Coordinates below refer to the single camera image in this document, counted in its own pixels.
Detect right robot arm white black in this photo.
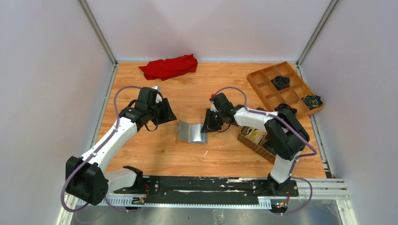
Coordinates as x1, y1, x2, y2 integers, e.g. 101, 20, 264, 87
201, 93, 309, 195

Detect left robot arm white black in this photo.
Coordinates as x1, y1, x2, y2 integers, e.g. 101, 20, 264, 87
61, 86, 176, 205

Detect cards in basket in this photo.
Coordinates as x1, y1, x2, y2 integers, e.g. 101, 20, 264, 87
244, 127, 267, 145

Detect red cloth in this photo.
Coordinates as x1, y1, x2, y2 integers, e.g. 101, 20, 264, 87
138, 54, 198, 81

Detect woven wicker basket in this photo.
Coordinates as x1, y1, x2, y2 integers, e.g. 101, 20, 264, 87
237, 126, 276, 164

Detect dark brown rolled belt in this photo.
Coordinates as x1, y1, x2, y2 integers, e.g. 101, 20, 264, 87
274, 103, 297, 114

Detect black rolled belt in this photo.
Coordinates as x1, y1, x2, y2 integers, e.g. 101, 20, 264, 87
271, 75, 291, 90

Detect blue yellow rolled tie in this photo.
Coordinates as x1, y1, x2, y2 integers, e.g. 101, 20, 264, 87
302, 94, 323, 110

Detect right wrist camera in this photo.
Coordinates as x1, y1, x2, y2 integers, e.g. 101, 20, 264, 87
209, 99, 218, 113

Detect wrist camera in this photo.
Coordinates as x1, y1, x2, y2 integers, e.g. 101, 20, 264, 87
209, 99, 218, 113
152, 86, 163, 103

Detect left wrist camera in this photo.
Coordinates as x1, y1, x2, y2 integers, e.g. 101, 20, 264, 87
152, 86, 163, 103

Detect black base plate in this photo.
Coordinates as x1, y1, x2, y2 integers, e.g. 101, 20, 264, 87
115, 176, 299, 205

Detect aluminium frame rail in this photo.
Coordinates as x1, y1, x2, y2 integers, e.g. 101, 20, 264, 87
68, 175, 349, 212

